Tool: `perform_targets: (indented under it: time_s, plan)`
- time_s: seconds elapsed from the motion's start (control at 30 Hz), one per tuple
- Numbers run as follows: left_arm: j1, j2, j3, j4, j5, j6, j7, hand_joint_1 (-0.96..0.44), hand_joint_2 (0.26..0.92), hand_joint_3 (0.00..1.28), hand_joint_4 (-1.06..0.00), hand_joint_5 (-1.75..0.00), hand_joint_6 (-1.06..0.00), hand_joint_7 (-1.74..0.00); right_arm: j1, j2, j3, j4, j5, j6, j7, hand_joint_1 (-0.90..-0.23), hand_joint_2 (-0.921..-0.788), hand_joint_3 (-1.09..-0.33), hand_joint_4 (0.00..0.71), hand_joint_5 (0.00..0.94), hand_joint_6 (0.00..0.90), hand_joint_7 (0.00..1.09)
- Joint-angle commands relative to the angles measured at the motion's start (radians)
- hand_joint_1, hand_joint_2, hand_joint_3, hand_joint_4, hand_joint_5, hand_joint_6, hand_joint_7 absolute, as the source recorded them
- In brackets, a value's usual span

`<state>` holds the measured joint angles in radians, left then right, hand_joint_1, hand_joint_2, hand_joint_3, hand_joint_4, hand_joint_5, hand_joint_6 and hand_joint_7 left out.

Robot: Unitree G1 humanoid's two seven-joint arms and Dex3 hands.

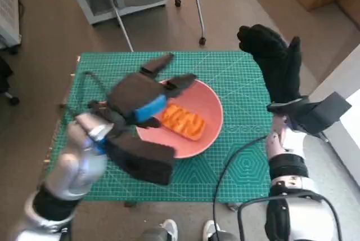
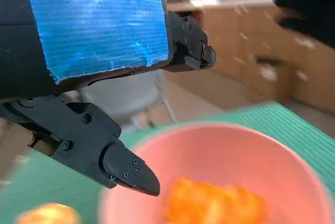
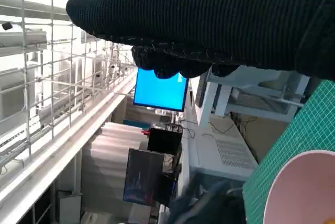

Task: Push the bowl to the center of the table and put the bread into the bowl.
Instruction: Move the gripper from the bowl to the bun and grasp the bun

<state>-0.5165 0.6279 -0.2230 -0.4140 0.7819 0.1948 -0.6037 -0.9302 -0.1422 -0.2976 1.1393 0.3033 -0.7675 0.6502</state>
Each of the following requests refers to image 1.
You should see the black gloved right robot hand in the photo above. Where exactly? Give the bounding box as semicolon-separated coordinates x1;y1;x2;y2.
236;24;303;104

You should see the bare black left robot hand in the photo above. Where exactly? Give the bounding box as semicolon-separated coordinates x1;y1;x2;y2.
105;52;197;131

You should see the rectangular striped bread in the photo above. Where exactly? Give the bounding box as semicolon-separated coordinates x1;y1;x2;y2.
161;104;206;142

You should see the pink bowl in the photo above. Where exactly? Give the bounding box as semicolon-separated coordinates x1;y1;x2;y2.
135;79;224;159

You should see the white side table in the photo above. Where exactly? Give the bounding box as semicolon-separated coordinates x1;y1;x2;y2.
306;46;360;188

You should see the green cutting mat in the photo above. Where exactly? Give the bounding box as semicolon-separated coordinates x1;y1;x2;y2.
44;51;272;203

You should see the black chair base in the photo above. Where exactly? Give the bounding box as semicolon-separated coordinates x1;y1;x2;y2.
0;54;21;106

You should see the white shoe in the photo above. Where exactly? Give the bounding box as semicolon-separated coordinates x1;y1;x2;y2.
202;220;221;241
160;218;178;241

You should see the grey robot left knee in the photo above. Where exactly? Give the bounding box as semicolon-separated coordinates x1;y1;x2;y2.
140;227;171;241

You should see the dark robot right knee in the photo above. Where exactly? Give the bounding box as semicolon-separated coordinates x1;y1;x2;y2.
210;231;236;241

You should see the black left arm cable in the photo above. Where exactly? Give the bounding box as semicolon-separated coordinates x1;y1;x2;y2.
60;70;110;118

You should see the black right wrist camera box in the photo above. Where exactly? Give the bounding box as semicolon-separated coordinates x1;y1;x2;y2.
292;91;352;136

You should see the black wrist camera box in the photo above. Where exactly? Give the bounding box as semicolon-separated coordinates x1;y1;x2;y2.
292;91;352;136
105;131;175;187

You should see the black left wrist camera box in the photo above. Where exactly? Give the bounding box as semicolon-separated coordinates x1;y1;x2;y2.
105;131;175;187

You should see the long black right arm cable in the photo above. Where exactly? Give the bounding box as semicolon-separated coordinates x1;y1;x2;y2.
212;135;268;241

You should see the looped black right arm cable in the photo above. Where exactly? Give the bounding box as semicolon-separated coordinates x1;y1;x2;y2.
237;194;338;241

